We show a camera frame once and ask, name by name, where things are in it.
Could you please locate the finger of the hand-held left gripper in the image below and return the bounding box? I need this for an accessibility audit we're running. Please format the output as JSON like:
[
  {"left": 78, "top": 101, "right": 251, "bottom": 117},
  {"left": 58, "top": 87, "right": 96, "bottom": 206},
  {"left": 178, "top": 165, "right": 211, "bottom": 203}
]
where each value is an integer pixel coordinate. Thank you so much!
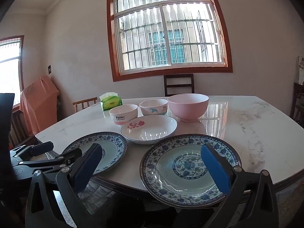
[
  {"left": 10, "top": 141, "right": 55, "bottom": 158},
  {"left": 19, "top": 148, "right": 82, "bottom": 171}
]

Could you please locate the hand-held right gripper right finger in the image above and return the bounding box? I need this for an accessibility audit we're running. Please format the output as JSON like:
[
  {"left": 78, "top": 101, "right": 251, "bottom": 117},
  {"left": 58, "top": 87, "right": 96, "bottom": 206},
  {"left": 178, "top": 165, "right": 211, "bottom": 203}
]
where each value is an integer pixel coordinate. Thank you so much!
[{"left": 176, "top": 143, "right": 277, "bottom": 228}]

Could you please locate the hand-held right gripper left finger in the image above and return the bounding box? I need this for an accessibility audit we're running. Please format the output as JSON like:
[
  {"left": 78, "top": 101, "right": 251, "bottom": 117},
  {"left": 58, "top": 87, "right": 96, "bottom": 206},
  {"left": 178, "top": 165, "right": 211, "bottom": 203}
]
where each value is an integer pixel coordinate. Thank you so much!
[{"left": 25, "top": 143, "right": 103, "bottom": 228}]

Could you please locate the blue patterned plate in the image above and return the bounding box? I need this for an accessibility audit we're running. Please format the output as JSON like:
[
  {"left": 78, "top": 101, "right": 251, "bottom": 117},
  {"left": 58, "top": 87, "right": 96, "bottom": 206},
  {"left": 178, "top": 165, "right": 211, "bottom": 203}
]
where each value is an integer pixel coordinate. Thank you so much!
[
  {"left": 62, "top": 131, "right": 127, "bottom": 174},
  {"left": 140, "top": 134, "right": 242, "bottom": 206}
]

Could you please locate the white bowl with pink band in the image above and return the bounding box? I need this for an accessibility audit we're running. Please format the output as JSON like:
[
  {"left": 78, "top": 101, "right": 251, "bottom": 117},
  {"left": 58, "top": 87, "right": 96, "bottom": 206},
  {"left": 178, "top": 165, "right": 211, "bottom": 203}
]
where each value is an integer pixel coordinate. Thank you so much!
[{"left": 109, "top": 104, "right": 139, "bottom": 126}]

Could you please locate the large pink bowl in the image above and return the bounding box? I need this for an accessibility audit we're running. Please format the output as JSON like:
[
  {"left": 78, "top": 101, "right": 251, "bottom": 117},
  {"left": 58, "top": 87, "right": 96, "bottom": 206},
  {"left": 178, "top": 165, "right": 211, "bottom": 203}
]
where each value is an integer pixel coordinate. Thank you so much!
[{"left": 167, "top": 94, "right": 210, "bottom": 123}]

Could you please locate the white plate with red flowers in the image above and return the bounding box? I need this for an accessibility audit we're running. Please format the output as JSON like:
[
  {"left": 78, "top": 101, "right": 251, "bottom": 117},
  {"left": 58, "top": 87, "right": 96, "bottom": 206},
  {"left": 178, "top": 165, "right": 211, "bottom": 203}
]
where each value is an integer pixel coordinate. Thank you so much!
[{"left": 121, "top": 116, "right": 178, "bottom": 145}]

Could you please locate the white bowl with cartoon print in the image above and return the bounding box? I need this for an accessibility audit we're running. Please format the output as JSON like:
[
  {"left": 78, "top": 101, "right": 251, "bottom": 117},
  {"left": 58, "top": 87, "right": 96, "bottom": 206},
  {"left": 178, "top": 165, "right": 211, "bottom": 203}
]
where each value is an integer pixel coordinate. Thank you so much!
[{"left": 139, "top": 99, "right": 169, "bottom": 116}]

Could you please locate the dark wooden bench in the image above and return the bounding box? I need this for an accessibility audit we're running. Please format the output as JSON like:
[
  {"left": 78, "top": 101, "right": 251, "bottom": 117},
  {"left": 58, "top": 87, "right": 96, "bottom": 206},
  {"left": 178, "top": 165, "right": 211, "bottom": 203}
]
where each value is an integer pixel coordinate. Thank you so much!
[{"left": 9, "top": 110, "right": 40, "bottom": 148}]

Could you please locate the orange cloth cover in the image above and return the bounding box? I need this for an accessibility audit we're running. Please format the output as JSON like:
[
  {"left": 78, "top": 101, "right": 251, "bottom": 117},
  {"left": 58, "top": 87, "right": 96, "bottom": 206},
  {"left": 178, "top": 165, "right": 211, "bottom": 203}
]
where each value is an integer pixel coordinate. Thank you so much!
[{"left": 19, "top": 75, "right": 60, "bottom": 136}]

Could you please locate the small wood-framed window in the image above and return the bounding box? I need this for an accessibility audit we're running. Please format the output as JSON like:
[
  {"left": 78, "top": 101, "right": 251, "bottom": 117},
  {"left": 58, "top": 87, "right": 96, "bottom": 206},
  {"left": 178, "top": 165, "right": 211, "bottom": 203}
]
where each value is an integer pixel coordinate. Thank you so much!
[{"left": 0, "top": 35, "right": 25, "bottom": 107}]

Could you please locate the light wooden chair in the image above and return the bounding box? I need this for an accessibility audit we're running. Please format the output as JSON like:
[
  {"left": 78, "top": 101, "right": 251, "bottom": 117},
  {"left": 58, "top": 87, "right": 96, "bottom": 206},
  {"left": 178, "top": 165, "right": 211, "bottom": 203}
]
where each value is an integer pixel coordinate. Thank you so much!
[{"left": 73, "top": 97, "right": 98, "bottom": 113}]

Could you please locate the green tissue pack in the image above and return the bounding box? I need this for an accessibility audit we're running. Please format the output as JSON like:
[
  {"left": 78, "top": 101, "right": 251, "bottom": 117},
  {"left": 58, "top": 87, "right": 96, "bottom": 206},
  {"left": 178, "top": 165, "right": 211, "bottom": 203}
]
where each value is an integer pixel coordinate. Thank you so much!
[{"left": 99, "top": 92, "right": 123, "bottom": 111}]

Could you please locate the dark wooden slatted chair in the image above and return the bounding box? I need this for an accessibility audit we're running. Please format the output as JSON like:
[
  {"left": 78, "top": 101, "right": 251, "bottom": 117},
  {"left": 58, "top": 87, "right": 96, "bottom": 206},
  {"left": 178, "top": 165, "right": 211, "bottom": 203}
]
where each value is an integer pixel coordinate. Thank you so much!
[{"left": 163, "top": 74, "right": 194, "bottom": 97}]

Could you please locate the dark wooden armchair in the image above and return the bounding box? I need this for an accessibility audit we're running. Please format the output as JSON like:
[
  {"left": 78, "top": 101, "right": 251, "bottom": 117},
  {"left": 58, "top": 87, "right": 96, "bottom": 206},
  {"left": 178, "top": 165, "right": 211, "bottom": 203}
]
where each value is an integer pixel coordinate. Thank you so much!
[{"left": 290, "top": 83, "right": 304, "bottom": 127}]

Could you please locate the large wood-framed barred window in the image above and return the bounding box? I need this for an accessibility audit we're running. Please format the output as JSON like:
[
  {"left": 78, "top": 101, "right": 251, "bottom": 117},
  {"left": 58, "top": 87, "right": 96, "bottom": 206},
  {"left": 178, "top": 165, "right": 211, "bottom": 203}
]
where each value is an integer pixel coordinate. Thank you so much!
[{"left": 107, "top": 0, "right": 233, "bottom": 82}]

